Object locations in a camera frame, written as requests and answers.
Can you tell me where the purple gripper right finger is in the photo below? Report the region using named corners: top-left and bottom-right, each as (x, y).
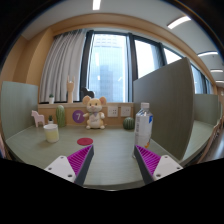
top-left (134, 145), bottom-right (182, 184)

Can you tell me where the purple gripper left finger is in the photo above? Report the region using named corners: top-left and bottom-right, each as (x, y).
top-left (45, 145), bottom-right (94, 186)

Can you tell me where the clear plastic water bottle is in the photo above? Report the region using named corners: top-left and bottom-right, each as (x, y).
top-left (134, 102), bottom-right (153, 148)

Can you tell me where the red round coaster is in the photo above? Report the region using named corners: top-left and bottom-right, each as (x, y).
top-left (77, 138), bottom-right (93, 146)

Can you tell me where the pale yellow cup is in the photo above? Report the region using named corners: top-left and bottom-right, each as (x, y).
top-left (44, 124), bottom-right (59, 143)

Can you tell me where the round green cactus ornament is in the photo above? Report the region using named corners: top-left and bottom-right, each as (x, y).
top-left (123, 117), bottom-right (135, 130)

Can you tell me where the small white potted cactus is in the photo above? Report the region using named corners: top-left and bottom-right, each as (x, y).
top-left (48, 115), bottom-right (54, 124)

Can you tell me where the plush mouse toy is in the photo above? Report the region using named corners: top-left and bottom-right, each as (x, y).
top-left (82, 96), bottom-right (106, 129)

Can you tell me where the pink toy horse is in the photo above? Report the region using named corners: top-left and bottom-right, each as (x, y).
top-left (31, 111), bottom-right (45, 126)

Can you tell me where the wooden ledge shelf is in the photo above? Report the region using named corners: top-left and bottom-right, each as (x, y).
top-left (38, 102), bottom-right (134, 126)

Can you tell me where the small potted plant on ledge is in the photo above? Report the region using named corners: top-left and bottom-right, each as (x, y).
top-left (49, 94), bottom-right (54, 104)

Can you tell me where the dark animal figurine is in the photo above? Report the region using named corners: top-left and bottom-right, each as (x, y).
top-left (81, 87), bottom-right (95, 99)

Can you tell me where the grey-green right partition panel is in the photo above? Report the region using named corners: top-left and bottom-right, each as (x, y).
top-left (133, 58), bottom-right (195, 160)

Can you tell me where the grey-green partition panel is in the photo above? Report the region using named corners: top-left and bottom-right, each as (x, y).
top-left (0, 81), bottom-right (38, 139)
top-left (133, 58), bottom-right (195, 160)

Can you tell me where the wooden hand model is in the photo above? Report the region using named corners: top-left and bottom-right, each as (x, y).
top-left (66, 76), bottom-right (75, 103)

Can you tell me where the grey-green left partition panel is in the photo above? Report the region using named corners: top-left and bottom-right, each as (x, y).
top-left (0, 81), bottom-right (38, 139)

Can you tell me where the white sheer curtain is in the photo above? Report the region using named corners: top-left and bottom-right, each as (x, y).
top-left (39, 29), bottom-right (87, 103)

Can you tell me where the white wall socket right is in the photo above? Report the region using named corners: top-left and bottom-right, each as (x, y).
top-left (121, 106), bottom-right (131, 117)

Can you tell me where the white wall socket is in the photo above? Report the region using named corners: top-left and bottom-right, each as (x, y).
top-left (107, 106), bottom-right (118, 117)
top-left (121, 106), bottom-right (131, 117)

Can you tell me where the white wall socket left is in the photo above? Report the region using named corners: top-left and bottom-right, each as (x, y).
top-left (107, 106), bottom-right (118, 117)

